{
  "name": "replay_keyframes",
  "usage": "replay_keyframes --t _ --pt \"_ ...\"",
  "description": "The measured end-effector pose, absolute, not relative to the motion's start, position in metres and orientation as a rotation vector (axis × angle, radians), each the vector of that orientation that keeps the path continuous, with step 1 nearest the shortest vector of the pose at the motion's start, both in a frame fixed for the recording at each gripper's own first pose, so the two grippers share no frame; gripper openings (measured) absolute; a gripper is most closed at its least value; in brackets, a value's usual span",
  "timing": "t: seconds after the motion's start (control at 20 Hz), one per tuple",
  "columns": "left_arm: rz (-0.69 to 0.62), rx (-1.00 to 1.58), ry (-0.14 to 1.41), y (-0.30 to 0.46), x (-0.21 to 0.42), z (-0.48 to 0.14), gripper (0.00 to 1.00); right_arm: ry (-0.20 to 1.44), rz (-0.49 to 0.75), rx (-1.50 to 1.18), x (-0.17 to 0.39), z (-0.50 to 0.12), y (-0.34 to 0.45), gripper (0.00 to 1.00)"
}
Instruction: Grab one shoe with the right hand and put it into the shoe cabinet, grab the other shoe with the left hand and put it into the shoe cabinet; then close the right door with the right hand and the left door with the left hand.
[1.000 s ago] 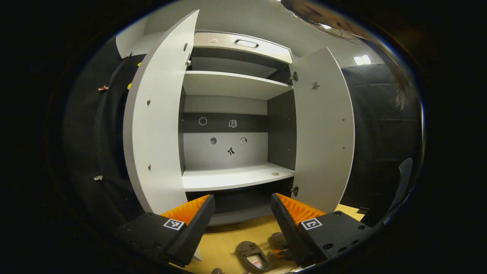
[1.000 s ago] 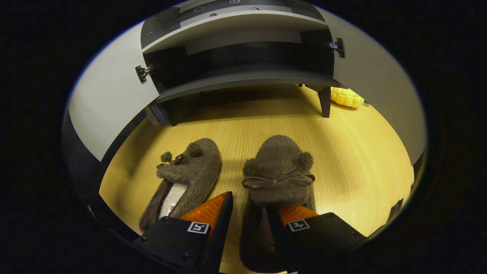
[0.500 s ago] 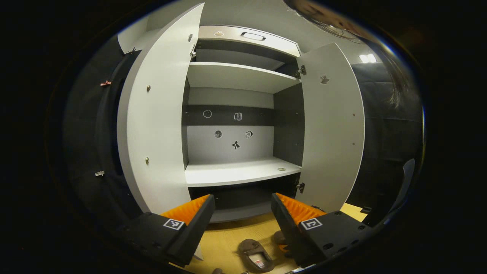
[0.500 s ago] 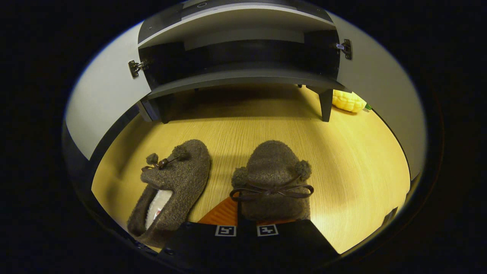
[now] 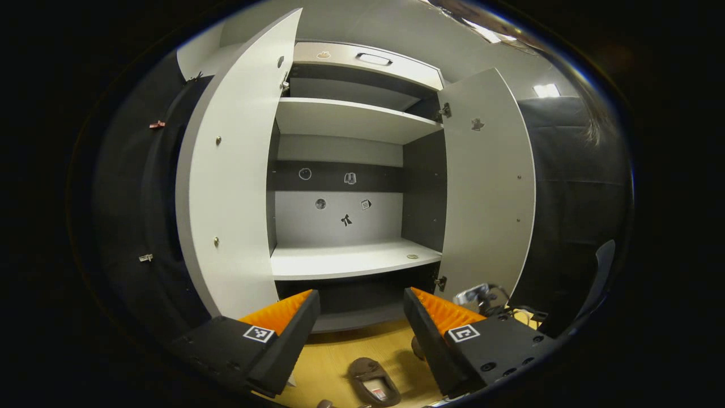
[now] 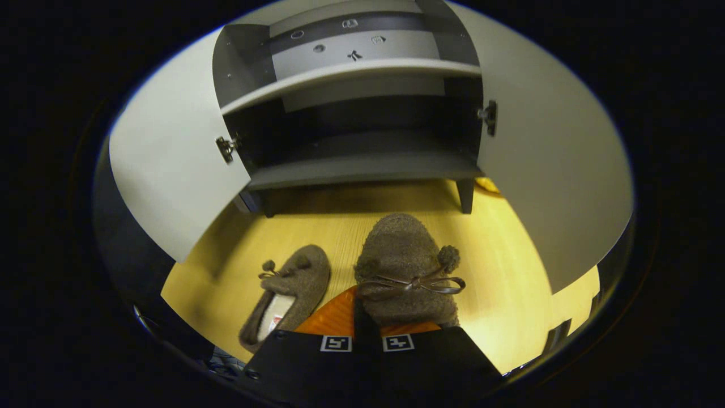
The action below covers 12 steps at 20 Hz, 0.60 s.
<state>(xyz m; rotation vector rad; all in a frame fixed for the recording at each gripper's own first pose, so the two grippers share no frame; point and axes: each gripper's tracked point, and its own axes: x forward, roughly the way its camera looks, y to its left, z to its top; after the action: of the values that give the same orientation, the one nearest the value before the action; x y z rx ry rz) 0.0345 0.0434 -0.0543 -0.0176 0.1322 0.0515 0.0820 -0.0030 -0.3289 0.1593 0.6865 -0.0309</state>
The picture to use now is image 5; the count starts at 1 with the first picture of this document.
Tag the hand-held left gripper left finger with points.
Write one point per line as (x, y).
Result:
(289, 345)

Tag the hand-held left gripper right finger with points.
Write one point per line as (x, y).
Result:
(433, 345)

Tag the white cabinet door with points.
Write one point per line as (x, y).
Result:
(238, 170)
(487, 198)

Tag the white shoe cabinet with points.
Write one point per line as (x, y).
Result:
(351, 119)

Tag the metal door hinge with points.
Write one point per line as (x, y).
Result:
(444, 110)
(440, 283)
(285, 85)

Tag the small ceiling light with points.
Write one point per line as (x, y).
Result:
(546, 90)

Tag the long ceiling light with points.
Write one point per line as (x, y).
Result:
(487, 31)

